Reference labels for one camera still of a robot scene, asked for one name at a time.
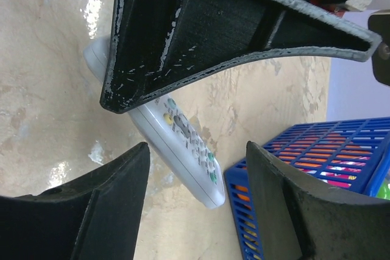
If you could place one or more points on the blue plastic shopping basket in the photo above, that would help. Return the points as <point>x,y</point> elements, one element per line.
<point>351,155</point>

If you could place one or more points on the white remote control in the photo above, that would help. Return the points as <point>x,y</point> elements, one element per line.
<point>170,133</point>

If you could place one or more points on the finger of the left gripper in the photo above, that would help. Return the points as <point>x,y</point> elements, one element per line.
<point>158,46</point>

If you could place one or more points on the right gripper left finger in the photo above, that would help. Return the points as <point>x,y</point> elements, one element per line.
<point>95,216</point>

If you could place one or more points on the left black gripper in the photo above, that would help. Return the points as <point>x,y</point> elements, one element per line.
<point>378,22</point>

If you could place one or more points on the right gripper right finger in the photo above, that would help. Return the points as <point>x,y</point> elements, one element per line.
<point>301,217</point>

